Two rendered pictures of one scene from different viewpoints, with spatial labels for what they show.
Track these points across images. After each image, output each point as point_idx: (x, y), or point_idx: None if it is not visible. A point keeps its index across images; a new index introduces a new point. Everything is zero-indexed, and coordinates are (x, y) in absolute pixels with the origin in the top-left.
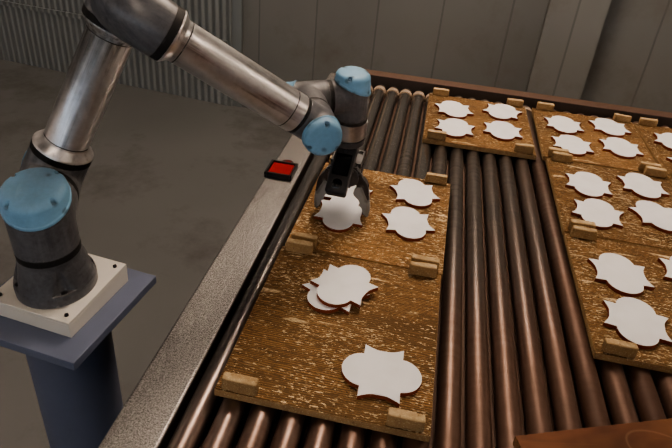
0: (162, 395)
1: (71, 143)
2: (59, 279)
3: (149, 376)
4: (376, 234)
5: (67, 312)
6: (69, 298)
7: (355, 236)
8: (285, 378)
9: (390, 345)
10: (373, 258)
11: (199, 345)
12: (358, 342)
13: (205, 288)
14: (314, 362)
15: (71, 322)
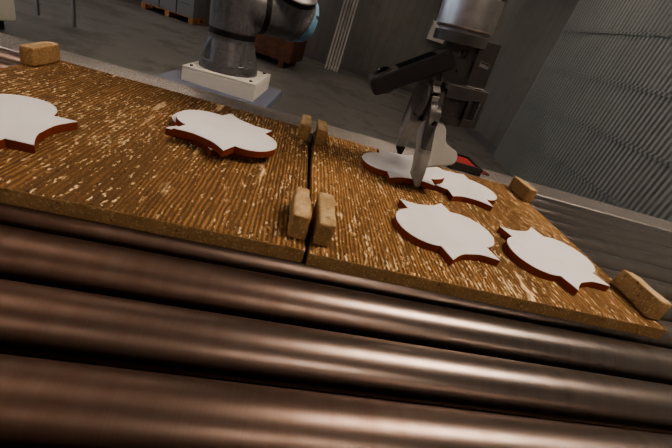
0: (72, 60)
1: None
2: (210, 46)
3: (102, 62)
4: (384, 195)
5: (195, 66)
6: (204, 62)
7: (364, 176)
8: (43, 79)
9: (71, 148)
10: (317, 180)
11: (140, 81)
12: (94, 127)
13: (229, 99)
14: (64, 96)
15: (185, 67)
